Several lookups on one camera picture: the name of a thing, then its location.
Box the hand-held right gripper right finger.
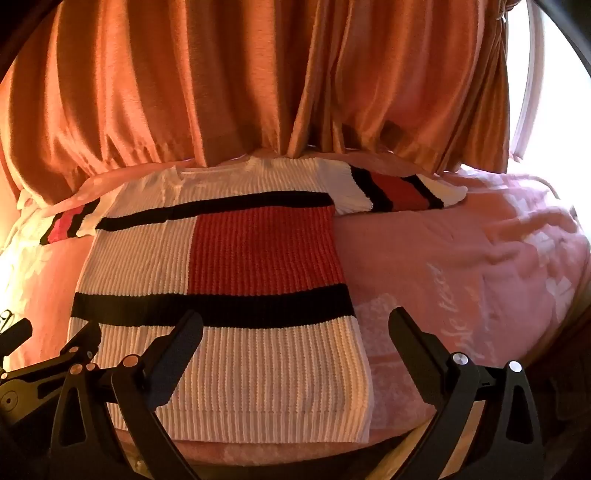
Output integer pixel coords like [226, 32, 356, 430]
[389, 307, 544, 480]

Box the white window frame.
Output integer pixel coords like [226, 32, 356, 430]
[508, 0, 559, 164]

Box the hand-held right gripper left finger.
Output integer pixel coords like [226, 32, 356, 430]
[48, 310, 206, 480]

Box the white red black knit sweater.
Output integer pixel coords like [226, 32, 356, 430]
[39, 156, 468, 446]

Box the orange pink curtain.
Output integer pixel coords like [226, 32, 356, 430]
[0, 0, 514, 209]

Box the pink patterned blanket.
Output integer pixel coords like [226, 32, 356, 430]
[0, 154, 588, 464]

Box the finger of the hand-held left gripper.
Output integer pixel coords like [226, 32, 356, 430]
[54, 322, 102, 367]
[0, 318, 34, 357]

